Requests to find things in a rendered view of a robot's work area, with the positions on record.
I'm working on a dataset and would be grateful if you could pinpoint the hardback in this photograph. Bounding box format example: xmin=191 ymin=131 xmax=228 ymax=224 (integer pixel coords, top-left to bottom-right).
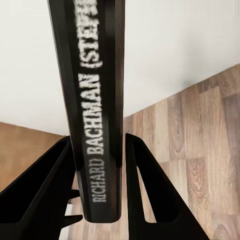
xmin=47 ymin=0 xmax=126 ymax=223

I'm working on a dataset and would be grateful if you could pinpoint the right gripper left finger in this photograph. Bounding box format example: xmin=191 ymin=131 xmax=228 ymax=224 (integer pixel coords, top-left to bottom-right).
xmin=0 ymin=134 xmax=76 ymax=240

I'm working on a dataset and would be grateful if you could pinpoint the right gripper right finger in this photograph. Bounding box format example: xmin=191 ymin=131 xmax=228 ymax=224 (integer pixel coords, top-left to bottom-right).
xmin=125 ymin=133 xmax=210 ymax=240

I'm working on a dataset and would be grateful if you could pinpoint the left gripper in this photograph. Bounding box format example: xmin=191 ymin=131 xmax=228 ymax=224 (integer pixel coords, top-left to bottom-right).
xmin=62 ymin=188 xmax=83 ymax=228

